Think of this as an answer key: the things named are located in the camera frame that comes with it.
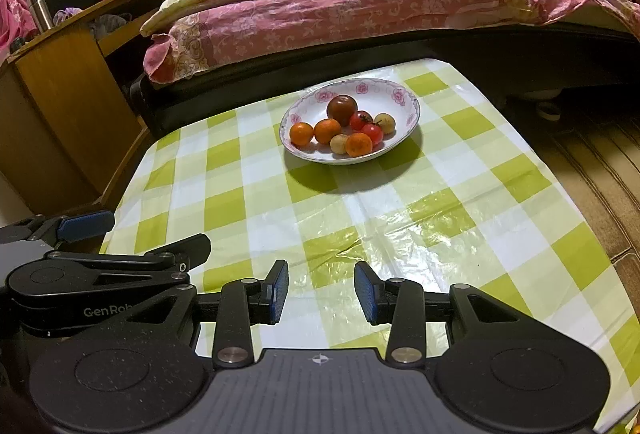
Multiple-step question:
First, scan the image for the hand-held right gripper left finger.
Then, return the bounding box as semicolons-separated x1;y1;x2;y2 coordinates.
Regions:
90;260;290;368

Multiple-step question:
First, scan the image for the purple cloth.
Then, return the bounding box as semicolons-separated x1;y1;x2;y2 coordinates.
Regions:
54;8;84;27

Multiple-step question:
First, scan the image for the dark brown tomato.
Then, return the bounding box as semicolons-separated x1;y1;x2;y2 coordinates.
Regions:
327;94;359;127

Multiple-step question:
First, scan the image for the black bed frame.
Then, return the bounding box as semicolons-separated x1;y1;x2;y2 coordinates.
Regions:
130;24;640;139

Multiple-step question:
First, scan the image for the wooden cabinet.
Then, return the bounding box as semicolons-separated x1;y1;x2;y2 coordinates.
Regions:
0;0;186;215

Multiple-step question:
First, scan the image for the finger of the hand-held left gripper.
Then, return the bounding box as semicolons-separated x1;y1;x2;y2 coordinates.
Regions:
0;210;116;247
80;233;212;295

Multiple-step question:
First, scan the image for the small orange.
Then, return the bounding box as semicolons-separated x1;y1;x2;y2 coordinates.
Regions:
345;132;374;158
290;123;315;147
314;119;342;145

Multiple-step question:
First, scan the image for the grey cloth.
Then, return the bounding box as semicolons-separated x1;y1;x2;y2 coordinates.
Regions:
90;14;134;40

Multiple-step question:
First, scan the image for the white floral plate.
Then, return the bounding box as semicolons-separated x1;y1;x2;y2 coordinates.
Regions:
279;78;422;165

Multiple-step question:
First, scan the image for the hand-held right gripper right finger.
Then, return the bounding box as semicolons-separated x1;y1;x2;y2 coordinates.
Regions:
354;261;566;368

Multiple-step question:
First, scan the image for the pink floral bedsheet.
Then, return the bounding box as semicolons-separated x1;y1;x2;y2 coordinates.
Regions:
142;0;640;84

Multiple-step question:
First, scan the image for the steel thermos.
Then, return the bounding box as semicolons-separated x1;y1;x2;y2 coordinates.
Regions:
28;0;53;34

